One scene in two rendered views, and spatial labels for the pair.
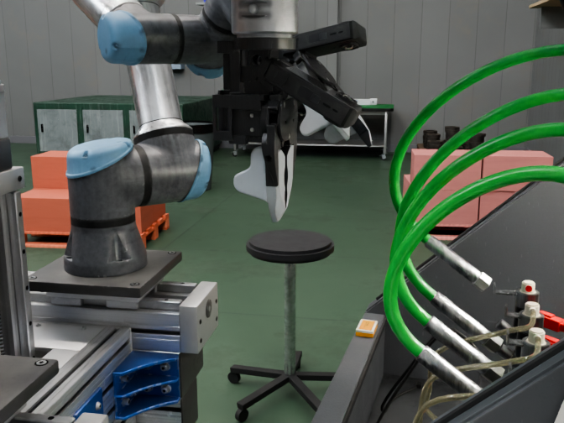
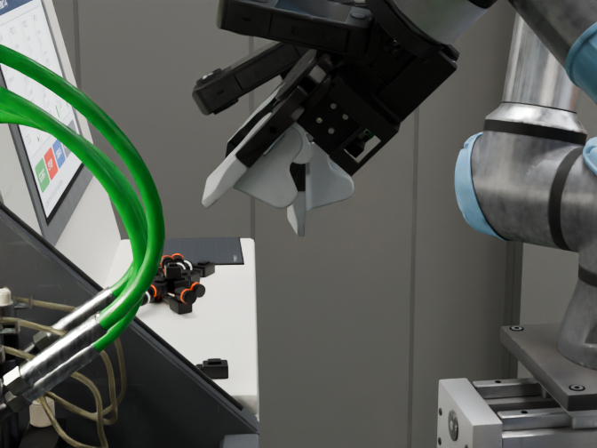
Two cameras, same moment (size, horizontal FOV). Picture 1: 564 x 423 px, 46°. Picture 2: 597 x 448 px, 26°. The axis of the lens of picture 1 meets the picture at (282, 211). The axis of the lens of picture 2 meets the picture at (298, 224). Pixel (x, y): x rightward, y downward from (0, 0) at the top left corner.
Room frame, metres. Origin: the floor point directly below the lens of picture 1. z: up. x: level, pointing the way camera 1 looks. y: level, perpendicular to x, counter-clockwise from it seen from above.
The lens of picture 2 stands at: (1.85, -0.38, 1.52)
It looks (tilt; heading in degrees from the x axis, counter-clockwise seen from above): 14 degrees down; 161
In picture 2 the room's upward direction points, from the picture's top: straight up
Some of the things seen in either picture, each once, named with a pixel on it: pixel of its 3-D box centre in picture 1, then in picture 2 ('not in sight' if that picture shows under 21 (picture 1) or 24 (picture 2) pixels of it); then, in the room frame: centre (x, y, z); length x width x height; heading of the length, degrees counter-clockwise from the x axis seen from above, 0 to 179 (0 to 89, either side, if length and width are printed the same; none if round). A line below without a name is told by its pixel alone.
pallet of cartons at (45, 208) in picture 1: (91, 197); not in sight; (5.19, 1.53, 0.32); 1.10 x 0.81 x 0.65; 78
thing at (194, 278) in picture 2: not in sight; (175, 276); (0.13, 0.04, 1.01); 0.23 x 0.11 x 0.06; 163
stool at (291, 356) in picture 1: (290, 317); not in sight; (2.61, -0.04, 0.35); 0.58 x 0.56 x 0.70; 81
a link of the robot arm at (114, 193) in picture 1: (104, 176); not in sight; (1.18, 0.32, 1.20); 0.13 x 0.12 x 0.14; 124
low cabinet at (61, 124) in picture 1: (135, 127); not in sight; (9.77, 2.17, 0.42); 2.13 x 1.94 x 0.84; 80
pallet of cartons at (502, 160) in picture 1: (472, 190); not in sight; (5.42, -1.59, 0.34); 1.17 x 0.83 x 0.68; 79
